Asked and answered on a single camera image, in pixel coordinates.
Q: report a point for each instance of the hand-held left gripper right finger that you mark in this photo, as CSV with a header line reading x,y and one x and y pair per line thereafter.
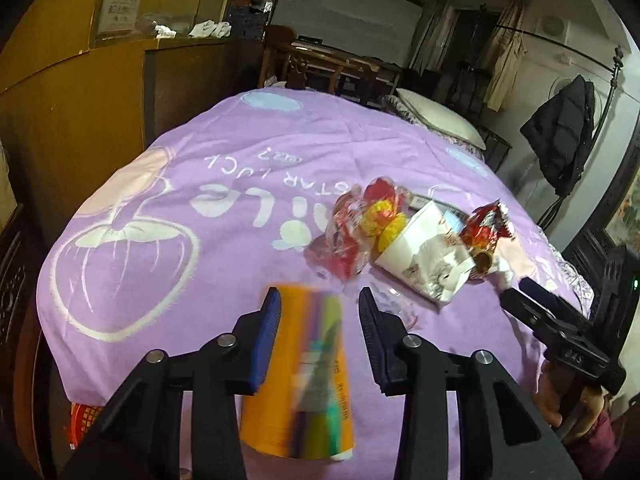
x,y
372,345

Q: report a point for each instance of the black metal coat stand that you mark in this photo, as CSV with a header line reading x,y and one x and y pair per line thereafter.
x,y
614,90

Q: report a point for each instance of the orange cylindrical container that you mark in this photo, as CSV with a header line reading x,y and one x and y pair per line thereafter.
x,y
267,425

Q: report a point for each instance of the white pillow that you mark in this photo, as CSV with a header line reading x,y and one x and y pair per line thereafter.
x,y
442,115

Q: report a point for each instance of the dark carved wooden frame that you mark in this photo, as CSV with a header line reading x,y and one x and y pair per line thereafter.
x,y
615,200

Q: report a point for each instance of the black jacket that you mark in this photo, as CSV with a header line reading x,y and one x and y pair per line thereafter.
x,y
562,135

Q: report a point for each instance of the purple printed blanket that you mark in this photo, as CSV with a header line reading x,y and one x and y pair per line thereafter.
x,y
225,285

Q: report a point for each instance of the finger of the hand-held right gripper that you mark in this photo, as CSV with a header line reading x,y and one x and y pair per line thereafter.
x,y
550,296
532,312

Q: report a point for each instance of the standing fan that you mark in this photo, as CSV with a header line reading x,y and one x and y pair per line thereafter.
x,y
556,91

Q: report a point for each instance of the red plastic basket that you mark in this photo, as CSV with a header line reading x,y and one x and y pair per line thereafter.
x,y
82,425

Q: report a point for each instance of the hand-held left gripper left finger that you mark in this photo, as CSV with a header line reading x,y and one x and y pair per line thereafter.
x,y
267,340

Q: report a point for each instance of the small clear plastic wrapper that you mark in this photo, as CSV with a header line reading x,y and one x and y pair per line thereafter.
x,y
397,305

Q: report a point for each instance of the beige curtains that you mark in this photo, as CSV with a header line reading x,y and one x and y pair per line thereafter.
x,y
505,60

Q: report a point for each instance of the clear plastic bag red print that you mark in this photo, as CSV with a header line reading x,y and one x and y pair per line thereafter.
x,y
340,240

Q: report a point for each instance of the red yellow plastic wrapper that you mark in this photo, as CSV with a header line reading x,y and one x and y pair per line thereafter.
x,y
385,210

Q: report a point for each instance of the carved wooden chair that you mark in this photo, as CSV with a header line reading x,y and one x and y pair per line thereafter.
x,y
320,67

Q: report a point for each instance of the tall wooden cabinet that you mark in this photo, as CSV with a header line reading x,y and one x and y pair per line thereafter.
x,y
90,110

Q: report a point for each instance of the person's right hand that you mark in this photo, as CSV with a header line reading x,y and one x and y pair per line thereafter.
x,y
550,400

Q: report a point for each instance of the white tissue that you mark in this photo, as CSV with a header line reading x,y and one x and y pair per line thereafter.
x,y
504,272

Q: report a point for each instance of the red snack wrapper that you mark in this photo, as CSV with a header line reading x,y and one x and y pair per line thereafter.
x,y
482,232

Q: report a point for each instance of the white cloth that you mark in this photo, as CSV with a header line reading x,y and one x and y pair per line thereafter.
x,y
210,29
164,31

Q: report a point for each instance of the person's right forearm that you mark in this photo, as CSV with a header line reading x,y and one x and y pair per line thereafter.
x,y
597,435

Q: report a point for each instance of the dark carved wooden dresser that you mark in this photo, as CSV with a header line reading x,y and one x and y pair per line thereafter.
x,y
15,310

